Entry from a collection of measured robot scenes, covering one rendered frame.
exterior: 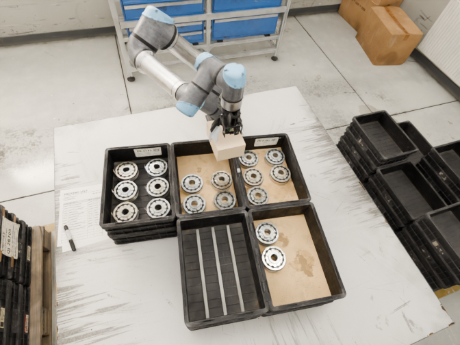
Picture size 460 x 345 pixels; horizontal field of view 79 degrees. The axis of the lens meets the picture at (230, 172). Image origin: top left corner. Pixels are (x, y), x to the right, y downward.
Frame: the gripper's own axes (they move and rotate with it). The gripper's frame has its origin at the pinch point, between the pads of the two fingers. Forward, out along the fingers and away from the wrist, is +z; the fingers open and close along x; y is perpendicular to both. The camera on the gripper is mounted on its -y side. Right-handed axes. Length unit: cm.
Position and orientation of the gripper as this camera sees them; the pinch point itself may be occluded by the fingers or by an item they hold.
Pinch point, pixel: (225, 136)
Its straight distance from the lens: 119.2
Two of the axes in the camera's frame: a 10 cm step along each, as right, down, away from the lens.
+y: 3.2, 8.1, -4.8
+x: 9.4, -2.3, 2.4
